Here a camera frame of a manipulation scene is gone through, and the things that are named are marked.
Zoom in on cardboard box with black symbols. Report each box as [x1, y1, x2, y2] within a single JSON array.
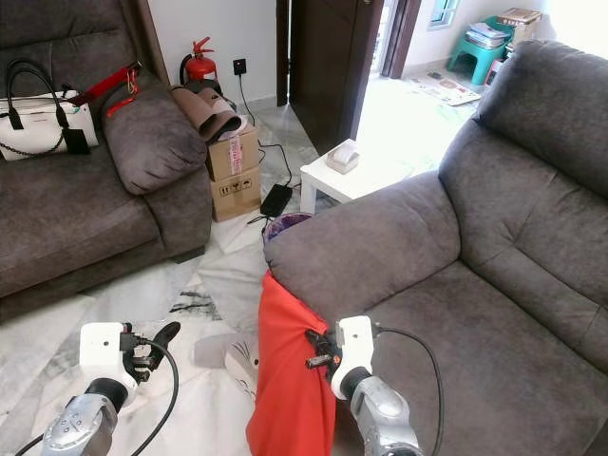
[[211, 171, 263, 223]]

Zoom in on purple waste bin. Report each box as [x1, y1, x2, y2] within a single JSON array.
[[263, 212, 313, 272]]

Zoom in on printed cardboard box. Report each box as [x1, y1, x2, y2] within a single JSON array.
[[498, 8, 543, 45]]

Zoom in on grey-brown long sofa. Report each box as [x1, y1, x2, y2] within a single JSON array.
[[0, 0, 216, 322]]

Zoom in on stack of books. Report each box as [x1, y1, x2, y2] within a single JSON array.
[[465, 21, 512, 50]]

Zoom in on grey-brown two-seat sofa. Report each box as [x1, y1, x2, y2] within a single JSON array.
[[264, 38, 608, 456]]

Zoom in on beige tissue box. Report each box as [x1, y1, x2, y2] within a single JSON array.
[[326, 140, 360, 175]]

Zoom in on red fire extinguisher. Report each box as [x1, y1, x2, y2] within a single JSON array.
[[179, 37, 216, 86]]

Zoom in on black power adapter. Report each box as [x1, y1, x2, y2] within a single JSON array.
[[258, 183, 294, 218]]

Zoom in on red pillow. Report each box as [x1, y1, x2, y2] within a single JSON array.
[[245, 269, 339, 456]]

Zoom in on red strap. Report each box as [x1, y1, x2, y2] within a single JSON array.
[[71, 62, 144, 118]]

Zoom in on white side table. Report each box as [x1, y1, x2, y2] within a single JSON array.
[[299, 141, 449, 216]]

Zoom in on black power cord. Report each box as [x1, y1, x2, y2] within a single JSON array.
[[237, 73, 292, 188]]

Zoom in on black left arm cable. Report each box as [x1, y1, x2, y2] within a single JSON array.
[[14, 337, 181, 456]]

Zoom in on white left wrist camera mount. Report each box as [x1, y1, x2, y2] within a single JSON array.
[[78, 323, 126, 385]]

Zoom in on white handbag black handles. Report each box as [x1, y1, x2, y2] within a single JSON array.
[[0, 59, 102, 161]]

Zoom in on grey plush slipper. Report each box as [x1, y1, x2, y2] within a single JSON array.
[[195, 332, 259, 406]]

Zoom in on green plastic stool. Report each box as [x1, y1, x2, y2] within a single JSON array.
[[448, 17, 514, 86]]

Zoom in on cardboard box with pink tape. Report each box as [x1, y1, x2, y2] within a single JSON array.
[[207, 123, 260, 182]]

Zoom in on blue framed window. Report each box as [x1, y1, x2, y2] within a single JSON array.
[[429, 0, 460, 28]]

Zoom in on patterned floor mat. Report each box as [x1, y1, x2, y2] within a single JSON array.
[[403, 73, 482, 106]]

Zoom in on brown rolled boots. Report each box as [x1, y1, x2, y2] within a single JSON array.
[[171, 84, 244, 143]]

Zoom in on dark wooden door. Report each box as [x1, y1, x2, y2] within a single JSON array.
[[275, 0, 387, 158]]

